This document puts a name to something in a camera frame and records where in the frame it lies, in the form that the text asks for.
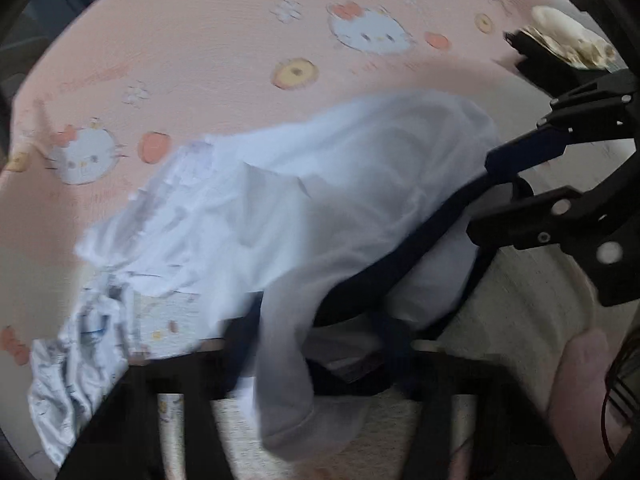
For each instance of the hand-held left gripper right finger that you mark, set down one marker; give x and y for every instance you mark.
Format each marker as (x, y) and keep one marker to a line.
(395, 355)

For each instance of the person's pink clothed leg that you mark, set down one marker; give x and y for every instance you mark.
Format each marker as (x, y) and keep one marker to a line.
(580, 395)

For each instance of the cream folded garment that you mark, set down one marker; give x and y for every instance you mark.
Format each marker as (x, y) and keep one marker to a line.
(565, 30)

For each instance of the black folded garment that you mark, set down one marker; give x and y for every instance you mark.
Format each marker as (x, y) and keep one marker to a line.
(545, 67)

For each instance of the light blue printed garment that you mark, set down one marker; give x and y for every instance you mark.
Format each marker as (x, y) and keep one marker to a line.
(75, 370)

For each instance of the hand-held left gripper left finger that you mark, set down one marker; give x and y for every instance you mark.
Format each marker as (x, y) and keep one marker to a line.
(240, 355)

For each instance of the white shirt with navy trim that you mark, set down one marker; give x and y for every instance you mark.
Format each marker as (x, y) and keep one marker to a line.
(310, 200)

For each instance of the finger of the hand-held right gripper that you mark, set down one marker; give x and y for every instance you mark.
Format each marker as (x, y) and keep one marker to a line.
(525, 152)
(530, 225)

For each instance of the pink cat print blanket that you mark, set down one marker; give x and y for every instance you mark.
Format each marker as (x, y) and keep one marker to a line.
(225, 35)

